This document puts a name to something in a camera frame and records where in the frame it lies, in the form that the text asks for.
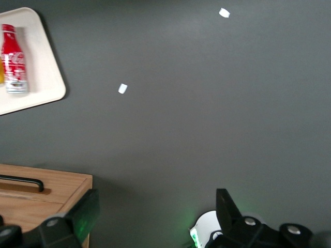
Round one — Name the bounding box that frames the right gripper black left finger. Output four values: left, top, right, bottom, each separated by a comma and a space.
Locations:
37, 188, 101, 248

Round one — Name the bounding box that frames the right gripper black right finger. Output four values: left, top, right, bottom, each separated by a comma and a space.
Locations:
214, 188, 280, 248

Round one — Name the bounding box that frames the red coke bottle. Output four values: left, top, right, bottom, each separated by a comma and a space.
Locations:
1, 24, 29, 94

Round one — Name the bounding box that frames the white rectangular tray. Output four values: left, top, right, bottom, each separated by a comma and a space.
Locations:
0, 7, 67, 116

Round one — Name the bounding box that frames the wooden drawer cabinet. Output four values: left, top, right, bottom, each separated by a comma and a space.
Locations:
0, 164, 93, 248

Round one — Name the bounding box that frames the wooden drawer front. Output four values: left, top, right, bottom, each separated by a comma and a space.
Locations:
0, 196, 64, 229
0, 166, 88, 205

